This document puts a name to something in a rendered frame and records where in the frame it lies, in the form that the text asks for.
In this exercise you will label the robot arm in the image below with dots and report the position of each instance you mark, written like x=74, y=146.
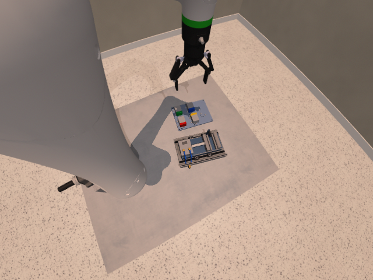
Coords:
x=55, y=105

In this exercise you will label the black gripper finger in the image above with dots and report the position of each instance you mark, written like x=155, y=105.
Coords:
x=208, y=70
x=177, y=70

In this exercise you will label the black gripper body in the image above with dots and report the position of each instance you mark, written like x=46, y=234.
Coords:
x=192, y=52

